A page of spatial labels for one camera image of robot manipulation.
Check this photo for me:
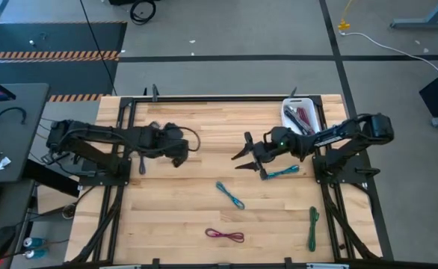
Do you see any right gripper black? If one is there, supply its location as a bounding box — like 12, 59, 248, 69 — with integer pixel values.
231, 131, 280, 173

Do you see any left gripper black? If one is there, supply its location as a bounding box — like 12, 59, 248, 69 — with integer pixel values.
144, 123, 191, 169

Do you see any grey braided USB-C cable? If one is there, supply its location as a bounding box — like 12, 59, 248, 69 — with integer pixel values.
283, 105, 303, 130

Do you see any dark red braided USB-C cable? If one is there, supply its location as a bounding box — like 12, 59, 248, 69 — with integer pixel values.
296, 106, 312, 127

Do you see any white plastic bin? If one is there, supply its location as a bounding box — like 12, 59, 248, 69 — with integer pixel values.
280, 97, 321, 136

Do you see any black desk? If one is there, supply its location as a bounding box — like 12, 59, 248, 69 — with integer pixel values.
0, 82, 51, 186

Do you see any teal drink can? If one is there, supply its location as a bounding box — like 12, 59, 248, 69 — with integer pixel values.
22, 236, 47, 249
23, 248, 50, 260

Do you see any black floor box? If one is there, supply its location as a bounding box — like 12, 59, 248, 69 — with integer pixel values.
108, 0, 161, 6

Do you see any dark keyboard desk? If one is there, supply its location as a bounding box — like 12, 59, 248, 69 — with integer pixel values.
0, 178, 37, 269

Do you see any black hazard-striped floor mat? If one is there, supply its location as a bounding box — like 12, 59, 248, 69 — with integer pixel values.
0, 21, 128, 102

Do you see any grey metal desk leg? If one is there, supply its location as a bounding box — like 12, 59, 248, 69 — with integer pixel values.
389, 0, 438, 30

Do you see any teal braided USB-C cable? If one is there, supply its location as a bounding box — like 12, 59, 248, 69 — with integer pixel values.
215, 181, 246, 211
266, 164, 301, 181

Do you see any pink black braided USB-C cable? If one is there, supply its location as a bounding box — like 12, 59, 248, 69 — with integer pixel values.
204, 228, 246, 244

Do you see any green braided USB-C cable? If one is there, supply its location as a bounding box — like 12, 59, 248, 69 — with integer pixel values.
307, 205, 321, 253

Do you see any black hanging cable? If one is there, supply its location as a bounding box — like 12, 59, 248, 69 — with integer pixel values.
78, 0, 118, 96

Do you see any coiled black floor cable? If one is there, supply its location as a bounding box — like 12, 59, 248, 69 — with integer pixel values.
129, 0, 157, 26

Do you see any yellow extension cord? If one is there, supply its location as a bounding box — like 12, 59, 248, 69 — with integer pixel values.
337, 0, 354, 32

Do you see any white floor cable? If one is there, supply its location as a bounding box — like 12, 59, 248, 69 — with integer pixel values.
340, 31, 438, 78

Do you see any short black curved cable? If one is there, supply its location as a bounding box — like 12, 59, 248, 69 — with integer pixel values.
0, 106, 28, 126

